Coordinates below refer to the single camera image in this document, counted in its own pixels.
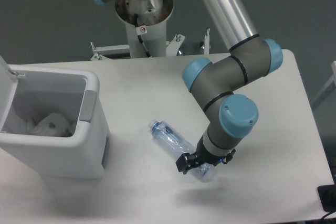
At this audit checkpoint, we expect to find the white open trash can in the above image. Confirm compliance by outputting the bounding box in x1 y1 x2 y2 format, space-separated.
1 60 110 179

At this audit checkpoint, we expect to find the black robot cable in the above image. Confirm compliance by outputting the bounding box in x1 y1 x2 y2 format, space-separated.
133 13 153 58

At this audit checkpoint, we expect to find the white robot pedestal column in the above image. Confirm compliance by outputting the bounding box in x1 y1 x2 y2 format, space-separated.
115 0 173 44

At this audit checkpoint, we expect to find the clear plastic water bottle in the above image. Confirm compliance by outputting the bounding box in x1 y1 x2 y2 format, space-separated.
149 120 216 183

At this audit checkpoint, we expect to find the black device at table edge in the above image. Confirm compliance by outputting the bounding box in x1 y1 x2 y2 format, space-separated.
317 184 335 212

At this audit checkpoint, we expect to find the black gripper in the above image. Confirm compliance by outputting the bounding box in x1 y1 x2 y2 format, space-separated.
175 139 236 175

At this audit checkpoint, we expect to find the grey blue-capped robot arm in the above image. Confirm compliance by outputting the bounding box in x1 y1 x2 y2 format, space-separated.
94 0 283 173

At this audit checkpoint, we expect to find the white metal base frame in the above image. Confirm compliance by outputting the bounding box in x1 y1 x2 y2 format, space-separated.
90 28 213 61

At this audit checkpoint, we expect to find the white furniture part at right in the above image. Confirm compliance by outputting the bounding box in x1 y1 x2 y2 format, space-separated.
311 61 335 111

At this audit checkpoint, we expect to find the white paper wrapper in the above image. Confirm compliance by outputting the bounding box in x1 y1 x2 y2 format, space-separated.
27 113 77 137

